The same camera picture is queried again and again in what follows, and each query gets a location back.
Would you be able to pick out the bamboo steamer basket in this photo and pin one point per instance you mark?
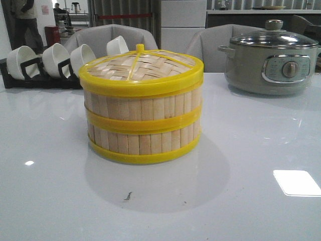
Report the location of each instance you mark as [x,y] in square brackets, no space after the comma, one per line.
[144,149]
[145,115]

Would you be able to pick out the grey chair right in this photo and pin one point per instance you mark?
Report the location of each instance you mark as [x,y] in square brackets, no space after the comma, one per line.
[204,44]

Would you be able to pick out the grey chair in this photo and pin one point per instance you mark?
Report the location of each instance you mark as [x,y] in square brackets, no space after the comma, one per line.
[98,37]
[204,44]

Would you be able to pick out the grey-green electric cooking pot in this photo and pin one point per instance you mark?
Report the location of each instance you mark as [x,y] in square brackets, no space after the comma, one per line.
[272,71]

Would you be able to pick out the white bowl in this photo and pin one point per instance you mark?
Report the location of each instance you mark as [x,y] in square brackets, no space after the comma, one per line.
[80,56]
[16,57]
[52,57]
[116,46]

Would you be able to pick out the white bowl far left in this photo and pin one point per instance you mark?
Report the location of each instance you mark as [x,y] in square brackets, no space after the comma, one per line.
[16,57]

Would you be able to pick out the red bin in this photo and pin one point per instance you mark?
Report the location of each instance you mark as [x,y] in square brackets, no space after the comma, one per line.
[52,35]

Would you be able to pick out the white cabinet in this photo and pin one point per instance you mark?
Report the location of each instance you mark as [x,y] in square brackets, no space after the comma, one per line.
[180,20]

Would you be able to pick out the black bowl rack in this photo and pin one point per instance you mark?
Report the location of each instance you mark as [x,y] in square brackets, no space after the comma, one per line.
[67,79]

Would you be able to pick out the woven bamboo steamer lid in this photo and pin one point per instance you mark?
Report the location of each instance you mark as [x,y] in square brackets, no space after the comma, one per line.
[142,73]

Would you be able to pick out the glass pot lid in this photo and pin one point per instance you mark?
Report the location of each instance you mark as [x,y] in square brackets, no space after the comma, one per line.
[273,36]

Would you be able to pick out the grey chair left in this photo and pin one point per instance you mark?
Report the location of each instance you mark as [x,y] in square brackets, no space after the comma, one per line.
[98,37]

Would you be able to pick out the white bowl rightmost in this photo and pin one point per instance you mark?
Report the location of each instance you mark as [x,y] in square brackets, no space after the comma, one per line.
[116,46]

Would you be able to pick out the person in background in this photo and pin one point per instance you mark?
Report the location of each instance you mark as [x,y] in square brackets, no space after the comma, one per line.
[25,14]

